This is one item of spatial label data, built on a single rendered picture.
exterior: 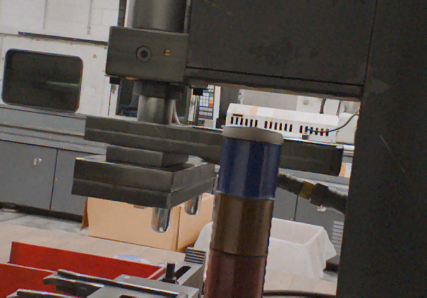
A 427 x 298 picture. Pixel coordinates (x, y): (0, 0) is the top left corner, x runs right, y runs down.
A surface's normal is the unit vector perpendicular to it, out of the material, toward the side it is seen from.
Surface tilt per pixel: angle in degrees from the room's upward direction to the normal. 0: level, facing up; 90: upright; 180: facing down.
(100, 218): 91
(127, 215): 87
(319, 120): 49
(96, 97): 90
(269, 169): 76
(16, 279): 90
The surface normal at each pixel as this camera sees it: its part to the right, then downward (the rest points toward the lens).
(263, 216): 0.59, -0.13
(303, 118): -0.14, -0.64
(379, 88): -0.23, 0.02
